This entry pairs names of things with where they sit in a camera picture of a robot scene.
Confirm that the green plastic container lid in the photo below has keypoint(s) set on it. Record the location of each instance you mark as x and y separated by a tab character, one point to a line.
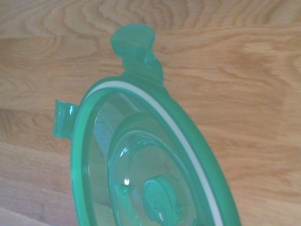
202	164

